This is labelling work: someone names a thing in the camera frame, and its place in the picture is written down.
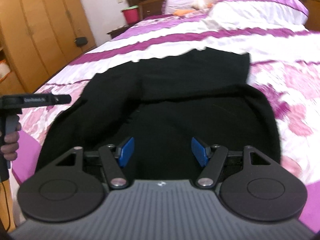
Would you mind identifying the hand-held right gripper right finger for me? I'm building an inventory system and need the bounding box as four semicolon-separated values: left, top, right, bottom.
191;137;272;188

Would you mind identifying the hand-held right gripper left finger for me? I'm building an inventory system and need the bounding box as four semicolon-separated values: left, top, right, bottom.
55;137;135;189

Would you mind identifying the black garment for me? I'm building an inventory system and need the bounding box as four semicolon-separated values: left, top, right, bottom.
39;48;282;180

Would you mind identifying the person's left hand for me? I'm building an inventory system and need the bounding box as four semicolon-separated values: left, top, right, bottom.
0;131;20;161

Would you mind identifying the purple bed sheet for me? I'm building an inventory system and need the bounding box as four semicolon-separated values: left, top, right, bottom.
11;131;320;233

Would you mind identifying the light wooden wardrobe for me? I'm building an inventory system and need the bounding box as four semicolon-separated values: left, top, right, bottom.
0;0;97;94

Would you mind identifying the dark wooden nightstand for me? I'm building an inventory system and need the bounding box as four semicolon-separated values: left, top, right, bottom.
107;24;130;39

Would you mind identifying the red bucket with green lid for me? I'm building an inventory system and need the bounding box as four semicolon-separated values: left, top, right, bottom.
121;6;139;25

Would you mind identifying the pink purple white floral blanket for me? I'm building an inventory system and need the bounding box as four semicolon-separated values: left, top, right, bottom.
10;12;320;188

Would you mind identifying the dark wooden headboard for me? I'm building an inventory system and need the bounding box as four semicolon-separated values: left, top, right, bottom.
124;0;235;21

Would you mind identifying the orange cloth item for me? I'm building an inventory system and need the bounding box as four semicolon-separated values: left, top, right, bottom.
174;8;194;17

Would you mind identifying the lilac pillow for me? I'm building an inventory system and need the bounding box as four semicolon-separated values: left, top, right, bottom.
162;0;198;16

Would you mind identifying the purple white floral pillow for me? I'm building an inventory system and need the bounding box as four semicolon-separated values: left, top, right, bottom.
207;0;309;27

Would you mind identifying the brown wooden furniture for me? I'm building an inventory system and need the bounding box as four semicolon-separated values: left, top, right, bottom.
304;0;320;32

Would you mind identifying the black cable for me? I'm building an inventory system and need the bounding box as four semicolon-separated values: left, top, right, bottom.
0;179;12;233

